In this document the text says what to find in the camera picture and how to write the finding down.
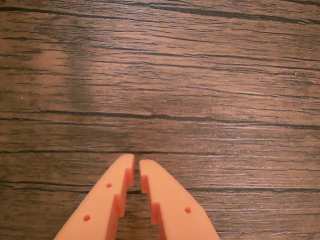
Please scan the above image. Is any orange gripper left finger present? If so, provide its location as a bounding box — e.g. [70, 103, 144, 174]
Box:
[53, 153, 136, 240]

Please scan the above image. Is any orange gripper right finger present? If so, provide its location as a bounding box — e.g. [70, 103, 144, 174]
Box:
[138, 158, 221, 240]

